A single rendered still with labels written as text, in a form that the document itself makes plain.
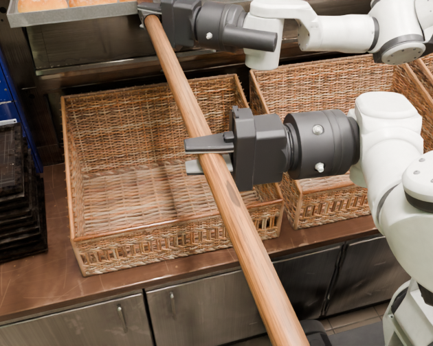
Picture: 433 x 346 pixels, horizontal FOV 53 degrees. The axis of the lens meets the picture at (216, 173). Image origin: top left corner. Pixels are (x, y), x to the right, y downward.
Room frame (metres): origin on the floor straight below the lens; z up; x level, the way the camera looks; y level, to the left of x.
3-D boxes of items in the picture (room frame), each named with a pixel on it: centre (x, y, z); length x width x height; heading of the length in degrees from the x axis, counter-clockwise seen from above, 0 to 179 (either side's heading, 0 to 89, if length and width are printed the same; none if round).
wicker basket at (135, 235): (0.95, 0.14, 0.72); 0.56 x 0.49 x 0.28; 104
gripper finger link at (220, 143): (0.43, 0.01, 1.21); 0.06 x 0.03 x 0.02; 99
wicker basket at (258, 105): (1.11, -0.43, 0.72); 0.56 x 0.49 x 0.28; 105
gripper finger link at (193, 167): (0.43, 0.01, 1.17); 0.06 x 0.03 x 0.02; 99
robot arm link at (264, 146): (0.44, -0.08, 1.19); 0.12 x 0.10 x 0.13; 99
